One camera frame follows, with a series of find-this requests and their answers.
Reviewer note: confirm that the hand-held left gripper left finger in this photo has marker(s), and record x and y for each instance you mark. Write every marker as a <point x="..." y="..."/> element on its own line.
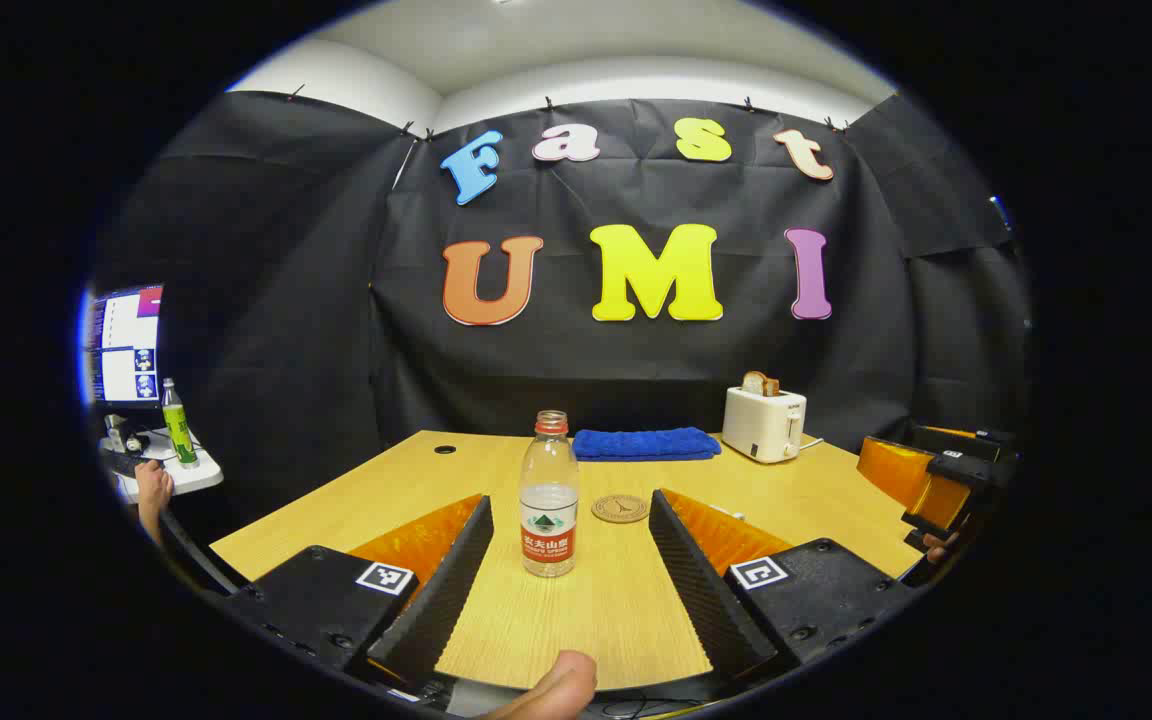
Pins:
<point x="441" y="590"/>

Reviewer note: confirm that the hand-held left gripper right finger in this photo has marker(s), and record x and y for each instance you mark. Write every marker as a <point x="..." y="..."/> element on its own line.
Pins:
<point x="701" y="590"/>

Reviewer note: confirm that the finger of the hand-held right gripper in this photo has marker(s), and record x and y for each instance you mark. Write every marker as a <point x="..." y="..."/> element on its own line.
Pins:
<point x="948" y="500"/>
<point x="894" y="472"/>

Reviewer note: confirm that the round wooden coaster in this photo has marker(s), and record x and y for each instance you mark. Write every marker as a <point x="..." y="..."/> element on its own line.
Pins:
<point x="620" y="508"/>

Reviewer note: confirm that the clear plastic water bottle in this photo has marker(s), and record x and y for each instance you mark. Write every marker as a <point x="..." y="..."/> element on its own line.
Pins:
<point x="548" y="530"/>

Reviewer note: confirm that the green drink bottle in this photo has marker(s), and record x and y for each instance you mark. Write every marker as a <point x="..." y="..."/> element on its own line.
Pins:
<point x="179" y="430"/>

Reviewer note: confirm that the white toaster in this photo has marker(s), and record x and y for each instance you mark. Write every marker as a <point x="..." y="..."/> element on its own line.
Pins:
<point x="761" y="425"/>

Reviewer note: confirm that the blue folded towel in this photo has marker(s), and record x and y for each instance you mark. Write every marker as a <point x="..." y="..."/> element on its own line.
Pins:
<point x="646" y="444"/>

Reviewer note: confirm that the toast slice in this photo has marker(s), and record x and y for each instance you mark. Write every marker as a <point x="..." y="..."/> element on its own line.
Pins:
<point x="760" y="384"/>

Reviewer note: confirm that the white side table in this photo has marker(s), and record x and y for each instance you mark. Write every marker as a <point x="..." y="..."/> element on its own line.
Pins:
<point x="191" y="478"/>

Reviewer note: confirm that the black backdrop cloth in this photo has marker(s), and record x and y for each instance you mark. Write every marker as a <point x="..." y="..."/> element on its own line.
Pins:
<point x="286" y="330"/>

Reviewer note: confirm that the computer monitor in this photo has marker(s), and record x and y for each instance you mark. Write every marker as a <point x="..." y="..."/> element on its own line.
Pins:
<point x="128" y="350"/>

